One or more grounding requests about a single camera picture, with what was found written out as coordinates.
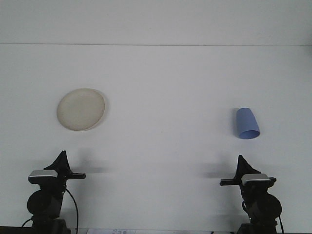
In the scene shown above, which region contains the pale blue cup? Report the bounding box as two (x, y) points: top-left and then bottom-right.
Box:
(235, 107), (261, 140)

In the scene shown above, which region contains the pale round plate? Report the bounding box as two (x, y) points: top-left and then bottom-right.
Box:
(57, 88), (106, 132)

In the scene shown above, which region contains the grey camera box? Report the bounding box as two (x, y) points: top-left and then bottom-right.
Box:
(28, 170), (59, 184)
(241, 173), (269, 185)

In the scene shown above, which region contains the long black arm cable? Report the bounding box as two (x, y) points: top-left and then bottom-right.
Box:
(64, 188), (79, 231)

